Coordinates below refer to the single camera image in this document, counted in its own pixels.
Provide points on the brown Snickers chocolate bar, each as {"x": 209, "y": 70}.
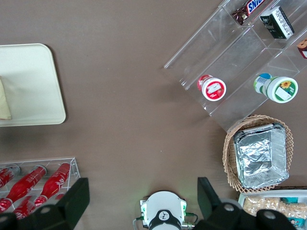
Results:
{"x": 249, "y": 8}

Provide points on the black and white carton box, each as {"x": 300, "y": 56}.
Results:
{"x": 277, "y": 22}

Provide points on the green sunflower yogurt cup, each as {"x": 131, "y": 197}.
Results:
{"x": 278, "y": 87}

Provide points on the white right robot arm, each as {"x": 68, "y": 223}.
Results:
{"x": 164, "y": 206}

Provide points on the beige sandwich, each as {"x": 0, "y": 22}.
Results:
{"x": 3, "y": 103}

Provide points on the puffed snack clear bag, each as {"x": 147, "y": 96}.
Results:
{"x": 268, "y": 204}

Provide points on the white plastic bin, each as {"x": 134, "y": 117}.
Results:
{"x": 242, "y": 197}

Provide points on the red cola bottle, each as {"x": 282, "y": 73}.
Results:
{"x": 24, "y": 184}
{"x": 56, "y": 180}
{"x": 6, "y": 177}
{"x": 24, "y": 207}

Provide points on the clear acrylic bottle rack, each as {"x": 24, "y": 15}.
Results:
{"x": 73, "y": 167}

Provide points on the woven wicker basket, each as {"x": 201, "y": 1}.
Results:
{"x": 230, "y": 153}

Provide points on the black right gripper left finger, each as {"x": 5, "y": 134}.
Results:
{"x": 69, "y": 203}

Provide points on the clear acrylic tiered shelf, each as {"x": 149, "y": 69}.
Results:
{"x": 235, "y": 62}

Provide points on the red and brown snack packet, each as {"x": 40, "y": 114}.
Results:
{"x": 303, "y": 48}

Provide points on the aluminium foil container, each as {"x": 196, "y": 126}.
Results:
{"x": 261, "y": 155}

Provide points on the cream plastic tray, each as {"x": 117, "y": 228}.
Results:
{"x": 33, "y": 79}

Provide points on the teal snack packet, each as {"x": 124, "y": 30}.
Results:
{"x": 289, "y": 200}

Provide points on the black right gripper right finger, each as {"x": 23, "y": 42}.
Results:
{"x": 211, "y": 208}

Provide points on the red strawberry yogurt cup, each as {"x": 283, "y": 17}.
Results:
{"x": 212, "y": 88}

